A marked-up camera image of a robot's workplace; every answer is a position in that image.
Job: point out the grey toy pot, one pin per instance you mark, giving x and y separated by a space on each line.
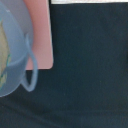
23 68

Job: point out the beige woven placemat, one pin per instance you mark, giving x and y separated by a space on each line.
87 1

